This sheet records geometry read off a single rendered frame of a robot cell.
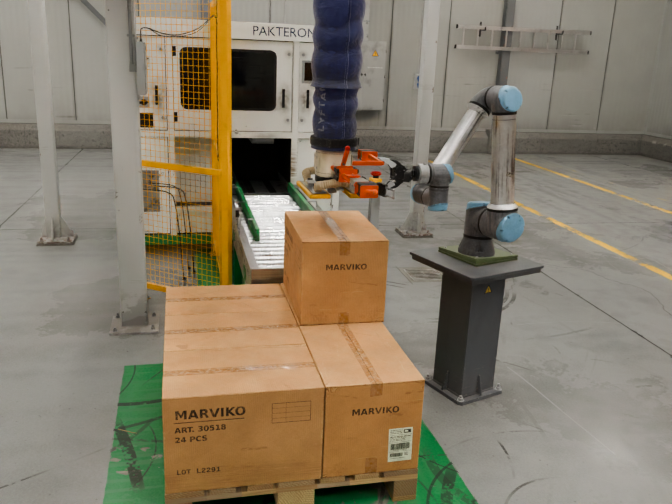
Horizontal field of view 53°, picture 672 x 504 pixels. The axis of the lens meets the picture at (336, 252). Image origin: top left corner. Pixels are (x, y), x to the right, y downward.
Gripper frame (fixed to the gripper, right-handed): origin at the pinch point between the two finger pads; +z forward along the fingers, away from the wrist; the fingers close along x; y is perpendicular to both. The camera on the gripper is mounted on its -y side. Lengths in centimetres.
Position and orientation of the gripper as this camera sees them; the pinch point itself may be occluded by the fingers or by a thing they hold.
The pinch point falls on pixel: (376, 174)
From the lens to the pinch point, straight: 303.4
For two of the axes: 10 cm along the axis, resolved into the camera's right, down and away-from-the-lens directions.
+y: -2.4, -2.8, 9.3
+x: 0.4, -9.6, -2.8
